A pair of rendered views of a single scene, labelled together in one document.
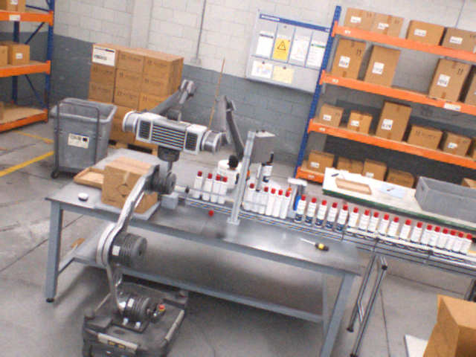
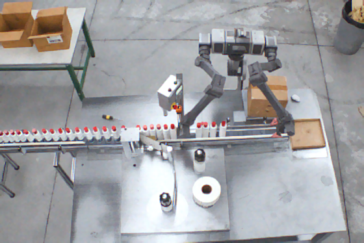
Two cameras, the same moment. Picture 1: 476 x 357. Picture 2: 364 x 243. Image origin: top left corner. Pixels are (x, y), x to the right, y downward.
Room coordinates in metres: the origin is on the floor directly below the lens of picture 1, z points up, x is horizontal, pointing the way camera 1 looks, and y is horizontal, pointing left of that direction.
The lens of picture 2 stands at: (4.66, -0.10, 3.66)
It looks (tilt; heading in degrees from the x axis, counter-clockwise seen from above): 59 degrees down; 177
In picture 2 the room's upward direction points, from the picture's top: 3 degrees counter-clockwise
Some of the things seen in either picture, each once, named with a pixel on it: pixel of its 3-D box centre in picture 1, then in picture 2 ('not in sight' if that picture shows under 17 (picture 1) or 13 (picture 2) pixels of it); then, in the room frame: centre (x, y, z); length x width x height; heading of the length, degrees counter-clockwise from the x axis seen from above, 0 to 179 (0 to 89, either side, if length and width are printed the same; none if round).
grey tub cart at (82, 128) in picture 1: (83, 134); not in sight; (5.33, 1.92, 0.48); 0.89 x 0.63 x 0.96; 10
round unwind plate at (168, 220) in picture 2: (262, 184); (167, 208); (3.78, -0.20, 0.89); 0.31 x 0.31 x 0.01
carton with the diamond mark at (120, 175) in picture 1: (132, 184); (266, 96); (2.95, 0.71, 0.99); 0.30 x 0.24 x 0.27; 80
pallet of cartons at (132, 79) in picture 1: (135, 98); not in sight; (6.88, 1.76, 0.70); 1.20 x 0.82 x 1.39; 87
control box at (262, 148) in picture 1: (259, 147); (170, 93); (3.10, -0.08, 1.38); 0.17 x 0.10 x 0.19; 141
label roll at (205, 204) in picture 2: (229, 172); (206, 192); (3.70, 0.10, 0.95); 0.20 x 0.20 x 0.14
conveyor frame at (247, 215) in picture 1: (230, 208); (188, 138); (3.19, 0.02, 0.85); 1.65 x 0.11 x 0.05; 86
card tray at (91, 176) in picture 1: (101, 178); (306, 132); (3.26, 1.01, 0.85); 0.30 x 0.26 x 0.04; 86
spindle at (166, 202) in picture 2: (266, 167); (166, 203); (3.78, -0.20, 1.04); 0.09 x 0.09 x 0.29
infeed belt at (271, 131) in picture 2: (230, 207); (188, 138); (3.19, 0.02, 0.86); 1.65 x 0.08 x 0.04; 86
